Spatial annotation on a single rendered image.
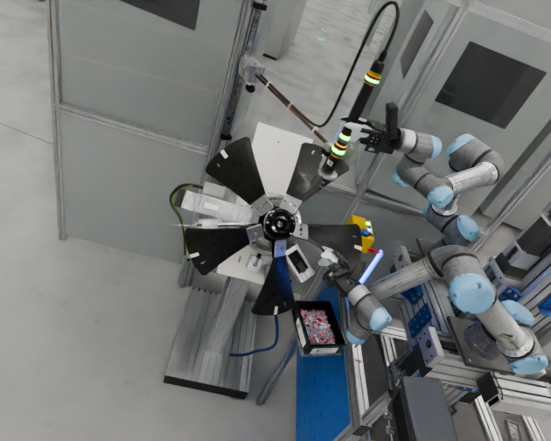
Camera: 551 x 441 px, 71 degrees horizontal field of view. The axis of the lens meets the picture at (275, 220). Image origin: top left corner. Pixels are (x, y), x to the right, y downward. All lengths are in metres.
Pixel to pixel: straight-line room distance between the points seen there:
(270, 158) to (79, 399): 1.51
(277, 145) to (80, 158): 1.21
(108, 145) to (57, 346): 1.12
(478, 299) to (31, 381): 2.04
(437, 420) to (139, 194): 1.94
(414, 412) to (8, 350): 1.99
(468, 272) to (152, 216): 1.87
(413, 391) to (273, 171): 1.03
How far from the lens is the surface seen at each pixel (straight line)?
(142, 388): 2.34
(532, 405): 1.97
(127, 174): 2.42
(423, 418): 1.19
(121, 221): 2.67
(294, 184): 1.55
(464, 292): 1.28
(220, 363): 2.37
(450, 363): 1.79
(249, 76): 1.72
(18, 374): 2.42
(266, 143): 1.75
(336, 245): 1.54
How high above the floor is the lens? 2.11
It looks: 37 degrees down
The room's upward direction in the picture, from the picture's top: 22 degrees clockwise
